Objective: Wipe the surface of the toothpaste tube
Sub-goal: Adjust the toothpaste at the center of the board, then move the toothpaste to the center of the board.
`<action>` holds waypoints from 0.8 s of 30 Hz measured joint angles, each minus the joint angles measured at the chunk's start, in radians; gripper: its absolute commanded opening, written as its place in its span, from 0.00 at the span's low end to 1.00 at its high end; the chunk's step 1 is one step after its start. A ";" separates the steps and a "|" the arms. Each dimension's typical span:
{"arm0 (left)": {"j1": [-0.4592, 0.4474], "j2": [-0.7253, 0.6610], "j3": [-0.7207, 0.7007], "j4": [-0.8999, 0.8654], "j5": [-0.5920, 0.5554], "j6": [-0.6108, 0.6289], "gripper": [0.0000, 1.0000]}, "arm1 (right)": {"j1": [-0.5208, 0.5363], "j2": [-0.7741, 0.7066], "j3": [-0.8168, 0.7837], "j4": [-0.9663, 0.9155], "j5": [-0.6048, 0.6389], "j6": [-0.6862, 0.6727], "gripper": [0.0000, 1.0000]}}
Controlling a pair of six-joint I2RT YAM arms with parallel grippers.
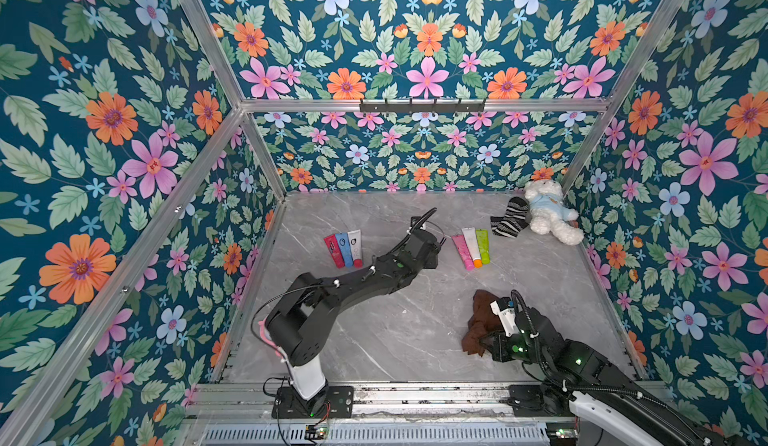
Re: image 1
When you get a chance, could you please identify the pink Curaprox toothpaste tube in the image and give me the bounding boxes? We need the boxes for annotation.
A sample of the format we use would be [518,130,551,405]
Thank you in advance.
[451,234,475,271]

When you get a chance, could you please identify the brown cloth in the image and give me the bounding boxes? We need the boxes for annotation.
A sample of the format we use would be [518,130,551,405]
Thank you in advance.
[461,289,504,357]

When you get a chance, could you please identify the green Curaprox toothpaste tube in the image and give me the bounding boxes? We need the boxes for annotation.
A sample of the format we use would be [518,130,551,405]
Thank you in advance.
[476,229,490,265]

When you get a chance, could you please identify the white tube orange cap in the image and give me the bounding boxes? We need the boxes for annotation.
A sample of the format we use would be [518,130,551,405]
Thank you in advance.
[462,227,483,268]

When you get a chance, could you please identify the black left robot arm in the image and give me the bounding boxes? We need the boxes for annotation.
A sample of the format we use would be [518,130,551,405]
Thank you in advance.
[259,228,444,402]

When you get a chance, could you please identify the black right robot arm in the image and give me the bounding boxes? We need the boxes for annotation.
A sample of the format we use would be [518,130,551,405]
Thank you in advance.
[480,311,749,445]

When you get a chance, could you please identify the white tube red cap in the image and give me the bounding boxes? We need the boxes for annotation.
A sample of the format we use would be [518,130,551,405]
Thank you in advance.
[348,230,363,268]

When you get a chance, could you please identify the blue toothpaste tube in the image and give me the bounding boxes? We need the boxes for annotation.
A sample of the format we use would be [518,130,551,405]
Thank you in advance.
[335,233,354,268]

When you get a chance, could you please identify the red Curaprox toothpaste tube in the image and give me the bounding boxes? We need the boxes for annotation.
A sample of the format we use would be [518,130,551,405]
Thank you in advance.
[324,234,346,269]

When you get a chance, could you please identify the striped black white sock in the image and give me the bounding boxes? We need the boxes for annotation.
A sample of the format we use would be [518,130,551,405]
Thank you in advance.
[490,196,530,238]

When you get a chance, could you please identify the white teddy bear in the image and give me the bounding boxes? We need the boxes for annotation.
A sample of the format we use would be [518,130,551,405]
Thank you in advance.
[524,179,584,246]

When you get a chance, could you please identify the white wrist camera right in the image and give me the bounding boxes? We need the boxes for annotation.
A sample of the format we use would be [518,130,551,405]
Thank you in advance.
[490,298,520,337]

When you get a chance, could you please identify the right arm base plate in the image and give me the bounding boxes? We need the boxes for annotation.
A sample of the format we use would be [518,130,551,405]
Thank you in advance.
[506,383,572,417]

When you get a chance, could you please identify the black hook rail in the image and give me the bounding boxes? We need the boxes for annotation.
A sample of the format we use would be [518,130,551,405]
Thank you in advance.
[358,99,486,115]

